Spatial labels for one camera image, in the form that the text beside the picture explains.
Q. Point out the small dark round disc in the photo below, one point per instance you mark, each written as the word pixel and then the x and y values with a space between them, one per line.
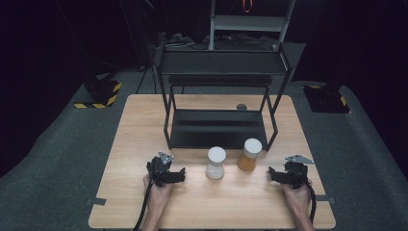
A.
pixel 241 107

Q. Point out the grey metal stand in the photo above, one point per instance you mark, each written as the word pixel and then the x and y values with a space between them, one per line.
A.
pixel 250 23

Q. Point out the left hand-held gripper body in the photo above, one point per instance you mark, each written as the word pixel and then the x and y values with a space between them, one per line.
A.
pixel 158 169

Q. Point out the stand base with striped tape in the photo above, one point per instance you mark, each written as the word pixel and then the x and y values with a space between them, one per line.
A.
pixel 101 93
pixel 327 98

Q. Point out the grey tape piece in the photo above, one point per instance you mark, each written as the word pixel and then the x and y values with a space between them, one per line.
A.
pixel 96 201
pixel 326 199

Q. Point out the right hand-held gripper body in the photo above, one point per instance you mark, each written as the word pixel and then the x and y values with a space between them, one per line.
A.
pixel 295 173

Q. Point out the person's right hand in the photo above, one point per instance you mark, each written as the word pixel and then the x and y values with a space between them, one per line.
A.
pixel 299 200

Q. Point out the person's left hand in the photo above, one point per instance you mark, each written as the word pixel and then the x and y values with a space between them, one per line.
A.
pixel 157 197

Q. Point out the orange powder jar white lid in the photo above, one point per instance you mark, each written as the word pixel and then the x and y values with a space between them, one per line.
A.
pixel 249 155

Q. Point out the black metal two-tier rack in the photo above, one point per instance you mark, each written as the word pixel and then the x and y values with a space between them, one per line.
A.
pixel 221 128

